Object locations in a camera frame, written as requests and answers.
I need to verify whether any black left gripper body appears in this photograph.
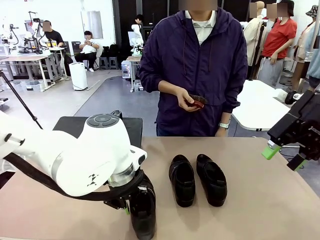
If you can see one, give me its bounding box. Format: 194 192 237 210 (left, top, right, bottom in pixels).
103 171 157 210

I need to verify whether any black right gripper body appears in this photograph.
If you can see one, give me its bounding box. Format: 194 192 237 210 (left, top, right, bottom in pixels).
266 89 320 162

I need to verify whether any red-brown shoe brush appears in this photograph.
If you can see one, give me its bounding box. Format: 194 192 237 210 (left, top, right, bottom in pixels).
183 93 209 111

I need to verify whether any person's left forearm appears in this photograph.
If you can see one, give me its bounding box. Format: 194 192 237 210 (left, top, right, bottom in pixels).
219 112 231 125

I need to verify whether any person's right forearm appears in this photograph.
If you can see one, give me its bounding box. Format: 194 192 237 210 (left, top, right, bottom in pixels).
158 79 181 97

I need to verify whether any black tripod stand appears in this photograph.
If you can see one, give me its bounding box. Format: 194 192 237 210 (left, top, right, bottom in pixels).
249 21 267 81

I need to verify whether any person's left hand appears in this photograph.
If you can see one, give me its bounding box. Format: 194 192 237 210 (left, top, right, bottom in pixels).
214 127 229 138

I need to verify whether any person's right hand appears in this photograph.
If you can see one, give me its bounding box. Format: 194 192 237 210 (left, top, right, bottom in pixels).
174 88 194 111

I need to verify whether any large white table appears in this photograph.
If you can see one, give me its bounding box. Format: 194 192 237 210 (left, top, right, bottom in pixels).
231 79 292 131

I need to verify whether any mannequin with bucket hat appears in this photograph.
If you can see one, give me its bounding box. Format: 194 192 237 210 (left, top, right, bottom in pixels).
293 4 320 92

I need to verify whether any mannequin in red shirt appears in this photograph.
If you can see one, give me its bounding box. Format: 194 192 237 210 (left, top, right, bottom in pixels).
259 0 298 87

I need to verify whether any mannequin in beige jacket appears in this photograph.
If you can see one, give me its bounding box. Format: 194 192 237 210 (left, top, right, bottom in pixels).
243 1 266 67

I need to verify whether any person in purple jacket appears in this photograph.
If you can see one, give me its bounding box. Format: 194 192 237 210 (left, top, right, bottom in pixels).
138 7 249 138

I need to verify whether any computer case with lights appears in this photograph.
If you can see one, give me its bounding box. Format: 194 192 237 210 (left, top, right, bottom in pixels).
121 61 133 80

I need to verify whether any grey plastic stool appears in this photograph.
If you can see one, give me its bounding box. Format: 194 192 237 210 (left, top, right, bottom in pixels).
108 56 119 70
99 56 110 70

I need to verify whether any white air purifier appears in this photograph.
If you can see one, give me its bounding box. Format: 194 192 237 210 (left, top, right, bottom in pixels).
68 62 89 91

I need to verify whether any black backpack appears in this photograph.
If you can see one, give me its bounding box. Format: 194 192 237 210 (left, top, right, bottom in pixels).
107 43 120 59

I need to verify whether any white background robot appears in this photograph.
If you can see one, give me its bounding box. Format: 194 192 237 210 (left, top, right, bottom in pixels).
127 23 145 56

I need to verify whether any black tripod leg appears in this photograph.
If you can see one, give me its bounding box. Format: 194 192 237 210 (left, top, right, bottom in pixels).
0 69 44 130

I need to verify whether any seated person in white shirt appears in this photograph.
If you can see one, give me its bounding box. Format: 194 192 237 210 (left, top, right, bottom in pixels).
74 30 100 73

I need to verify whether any clear storage box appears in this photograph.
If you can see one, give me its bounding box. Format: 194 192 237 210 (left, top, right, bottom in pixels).
20 79 42 93

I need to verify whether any wood-top desk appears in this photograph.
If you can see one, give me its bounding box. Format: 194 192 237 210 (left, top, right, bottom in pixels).
0 54 52 92
37 46 67 78

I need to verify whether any person in black clothes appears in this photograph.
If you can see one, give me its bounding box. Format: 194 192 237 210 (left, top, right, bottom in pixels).
134 14 147 43

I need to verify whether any man in black t-shirt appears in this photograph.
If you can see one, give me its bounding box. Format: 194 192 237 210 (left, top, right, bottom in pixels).
41 21 74 76

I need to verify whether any black cable sleeve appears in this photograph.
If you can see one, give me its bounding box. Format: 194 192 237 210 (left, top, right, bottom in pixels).
3 152 146 202

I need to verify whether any white wall panel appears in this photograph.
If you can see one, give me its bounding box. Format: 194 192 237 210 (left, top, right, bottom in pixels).
80 10 104 40

